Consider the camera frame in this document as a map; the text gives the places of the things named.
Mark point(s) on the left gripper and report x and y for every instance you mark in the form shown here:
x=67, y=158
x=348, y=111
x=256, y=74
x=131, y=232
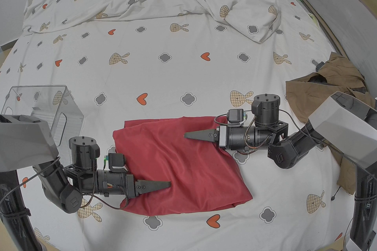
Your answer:
x=116, y=183

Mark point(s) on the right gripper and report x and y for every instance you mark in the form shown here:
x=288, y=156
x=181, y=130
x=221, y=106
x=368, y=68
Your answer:
x=238, y=138

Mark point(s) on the red shirt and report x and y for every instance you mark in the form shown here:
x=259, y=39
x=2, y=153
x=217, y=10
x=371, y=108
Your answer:
x=182, y=167

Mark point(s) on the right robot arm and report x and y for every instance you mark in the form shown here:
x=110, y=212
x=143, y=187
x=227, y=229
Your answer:
x=338, y=126

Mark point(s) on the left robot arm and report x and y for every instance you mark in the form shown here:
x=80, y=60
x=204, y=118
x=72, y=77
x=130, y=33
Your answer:
x=26, y=141

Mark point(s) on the khaki jacket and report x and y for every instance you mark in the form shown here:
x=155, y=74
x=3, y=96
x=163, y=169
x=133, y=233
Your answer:
x=309, y=97

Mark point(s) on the bed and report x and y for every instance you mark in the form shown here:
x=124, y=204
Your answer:
x=176, y=73

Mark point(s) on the clear plastic box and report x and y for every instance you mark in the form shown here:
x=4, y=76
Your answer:
x=59, y=108

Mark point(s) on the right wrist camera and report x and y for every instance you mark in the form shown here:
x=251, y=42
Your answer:
x=235, y=117

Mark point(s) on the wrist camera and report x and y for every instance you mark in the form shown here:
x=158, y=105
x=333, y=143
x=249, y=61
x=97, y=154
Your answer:
x=116, y=161
x=235, y=117

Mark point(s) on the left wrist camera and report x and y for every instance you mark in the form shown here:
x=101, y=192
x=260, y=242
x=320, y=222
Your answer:
x=116, y=161

